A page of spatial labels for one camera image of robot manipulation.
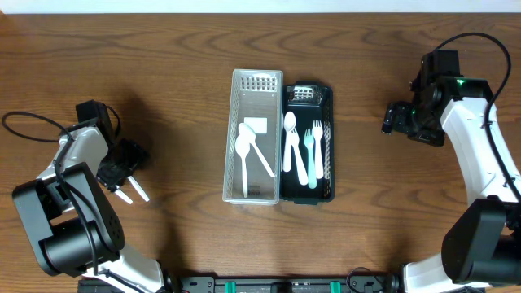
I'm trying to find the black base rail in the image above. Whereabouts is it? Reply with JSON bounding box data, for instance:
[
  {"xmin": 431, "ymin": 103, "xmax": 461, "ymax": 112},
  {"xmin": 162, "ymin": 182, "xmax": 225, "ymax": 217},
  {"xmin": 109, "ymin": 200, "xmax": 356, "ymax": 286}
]
[{"xmin": 77, "ymin": 266, "xmax": 488, "ymax": 293}]

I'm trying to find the black perforated plastic basket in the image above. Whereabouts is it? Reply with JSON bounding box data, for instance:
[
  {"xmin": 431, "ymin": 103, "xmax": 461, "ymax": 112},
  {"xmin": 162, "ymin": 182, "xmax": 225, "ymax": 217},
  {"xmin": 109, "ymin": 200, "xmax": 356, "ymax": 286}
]
[{"xmin": 280, "ymin": 81, "xmax": 335, "ymax": 205}]

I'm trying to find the white plastic fork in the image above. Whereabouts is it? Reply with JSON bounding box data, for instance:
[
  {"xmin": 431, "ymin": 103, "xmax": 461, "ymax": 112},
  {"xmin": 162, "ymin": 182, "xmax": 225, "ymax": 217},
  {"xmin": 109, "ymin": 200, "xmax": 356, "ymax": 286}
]
[
  {"xmin": 313, "ymin": 120, "xmax": 324, "ymax": 179},
  {"xmin": 290, "ymin": 129, "xmax": 309, "ymax": 186}
]

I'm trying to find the white plastic spoon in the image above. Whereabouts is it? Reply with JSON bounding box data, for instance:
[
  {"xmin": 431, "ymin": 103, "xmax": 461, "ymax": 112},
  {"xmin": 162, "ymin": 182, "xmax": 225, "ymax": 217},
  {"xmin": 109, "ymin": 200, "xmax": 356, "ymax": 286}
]
[
  {"xmin": 127, "ymin": 176, "xmax": 150, "ymax": 202},
  {"xmin": 282, "ymin": 112, "xmax": 296, "ymax": 173},
  {"xmin": 114, "ymin": 189, "xmax": 133, "ymax": 204}
]

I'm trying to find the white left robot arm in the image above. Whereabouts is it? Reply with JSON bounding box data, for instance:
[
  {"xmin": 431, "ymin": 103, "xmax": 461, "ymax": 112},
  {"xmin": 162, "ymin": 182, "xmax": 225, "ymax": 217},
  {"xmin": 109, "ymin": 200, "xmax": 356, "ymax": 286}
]
[{"xmin": 12, "ymin": 126, "xmax": 172, "ymax": 292}]

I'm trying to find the white plastic utensil handle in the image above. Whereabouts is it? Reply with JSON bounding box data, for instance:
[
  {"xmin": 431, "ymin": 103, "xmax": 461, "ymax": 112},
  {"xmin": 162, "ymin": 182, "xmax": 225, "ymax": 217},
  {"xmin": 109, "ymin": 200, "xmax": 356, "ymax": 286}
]
[
  {"xmin": 238, "ymin": 123, "xmax": 274, "ymax": 177},
  {"xmin": 234, "ymin": 134, "xmax": 250, "ymax": 198}
]

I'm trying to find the clear perforated plastic basket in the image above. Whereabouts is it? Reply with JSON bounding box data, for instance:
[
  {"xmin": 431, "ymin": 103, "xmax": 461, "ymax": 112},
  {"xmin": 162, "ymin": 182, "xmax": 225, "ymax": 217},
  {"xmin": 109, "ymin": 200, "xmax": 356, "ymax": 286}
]
[{"xmin": 222, "ymin": 69, "xmax": 282, "ymax": 205}]

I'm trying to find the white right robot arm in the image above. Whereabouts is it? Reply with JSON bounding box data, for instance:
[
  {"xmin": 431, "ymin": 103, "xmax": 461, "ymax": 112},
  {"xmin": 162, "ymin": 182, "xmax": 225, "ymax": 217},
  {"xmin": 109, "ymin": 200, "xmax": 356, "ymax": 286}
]
[{"xmin": 382, "ymin": 75, "xmax": 520, "ymax": 292}]

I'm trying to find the pale green plastic fork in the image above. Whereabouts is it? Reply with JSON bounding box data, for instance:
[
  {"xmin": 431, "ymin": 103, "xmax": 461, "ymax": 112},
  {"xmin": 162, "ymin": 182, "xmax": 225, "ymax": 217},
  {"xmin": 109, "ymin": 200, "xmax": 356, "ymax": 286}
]
[{"xmin": 304, "ymin": 129, "xmax": 317, "ymax": 189}]

